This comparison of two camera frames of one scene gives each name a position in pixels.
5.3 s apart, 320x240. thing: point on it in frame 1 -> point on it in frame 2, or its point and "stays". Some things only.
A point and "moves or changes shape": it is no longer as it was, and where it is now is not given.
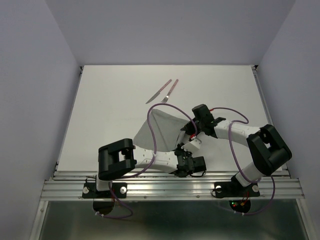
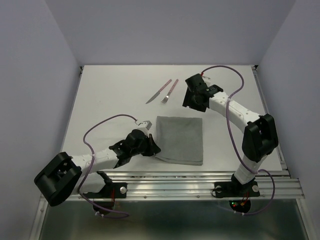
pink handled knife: [154, 96] stays
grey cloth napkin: [168, 130] moves or changes shape
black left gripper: [188, 154] -> [152, 148]
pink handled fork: [165, 99] stays
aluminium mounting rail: [168, 185] stays
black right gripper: [188, 128] -> [188, 101]
